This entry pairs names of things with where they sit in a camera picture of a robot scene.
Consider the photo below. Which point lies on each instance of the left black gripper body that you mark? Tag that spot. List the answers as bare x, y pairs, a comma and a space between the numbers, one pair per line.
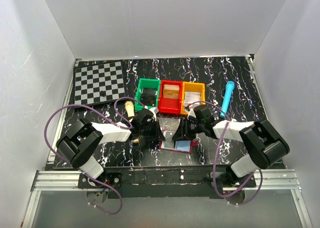
155, 129

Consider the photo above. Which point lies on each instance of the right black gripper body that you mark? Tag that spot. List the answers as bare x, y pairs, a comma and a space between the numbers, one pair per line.
184, 129

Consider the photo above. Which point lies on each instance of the red leather card holder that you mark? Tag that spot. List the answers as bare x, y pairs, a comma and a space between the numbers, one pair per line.
182, 146

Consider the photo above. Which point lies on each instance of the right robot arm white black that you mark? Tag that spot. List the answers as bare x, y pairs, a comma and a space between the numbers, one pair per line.
263, 143

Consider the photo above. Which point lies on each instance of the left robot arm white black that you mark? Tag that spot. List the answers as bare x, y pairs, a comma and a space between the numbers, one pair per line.
82, 139

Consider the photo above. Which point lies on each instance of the white card stack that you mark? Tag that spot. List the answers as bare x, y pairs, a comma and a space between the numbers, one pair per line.
190, 97

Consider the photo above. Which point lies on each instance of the black card in green bin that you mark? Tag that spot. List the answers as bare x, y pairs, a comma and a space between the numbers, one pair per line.
149, 96

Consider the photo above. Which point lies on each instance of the brown card stack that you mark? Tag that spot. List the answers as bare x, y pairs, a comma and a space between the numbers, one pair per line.
170, 91

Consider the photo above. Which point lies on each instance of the wooden rolling pin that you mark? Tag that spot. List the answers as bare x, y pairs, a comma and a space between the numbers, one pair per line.
130, 110

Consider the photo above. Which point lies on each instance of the red plastic bin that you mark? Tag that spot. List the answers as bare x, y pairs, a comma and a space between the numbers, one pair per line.
168, 105

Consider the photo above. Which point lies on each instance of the orange plastic bin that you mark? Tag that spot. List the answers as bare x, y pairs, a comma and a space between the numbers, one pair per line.
191, 87

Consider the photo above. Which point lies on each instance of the green plastic bin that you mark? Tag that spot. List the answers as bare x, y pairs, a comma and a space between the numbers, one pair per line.
148, 83

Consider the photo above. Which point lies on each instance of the blue toy microphone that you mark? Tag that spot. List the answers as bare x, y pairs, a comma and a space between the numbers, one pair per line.
230, 85

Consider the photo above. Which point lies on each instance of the black chess piece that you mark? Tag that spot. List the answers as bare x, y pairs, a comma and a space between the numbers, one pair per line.
102, 93

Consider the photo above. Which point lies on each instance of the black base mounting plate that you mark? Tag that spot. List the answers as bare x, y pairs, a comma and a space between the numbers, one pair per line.
155, 181

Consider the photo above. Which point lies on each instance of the black and grey chessboard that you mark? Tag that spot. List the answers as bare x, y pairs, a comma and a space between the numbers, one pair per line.
90, 79

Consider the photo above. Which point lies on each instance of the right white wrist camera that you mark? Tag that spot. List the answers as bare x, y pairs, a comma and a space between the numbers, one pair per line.
190, 111

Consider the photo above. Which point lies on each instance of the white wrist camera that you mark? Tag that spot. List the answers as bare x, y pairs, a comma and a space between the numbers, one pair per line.
190, 111
154, 110

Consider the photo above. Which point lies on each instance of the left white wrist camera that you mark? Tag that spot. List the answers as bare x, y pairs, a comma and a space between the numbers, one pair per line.
154, 110

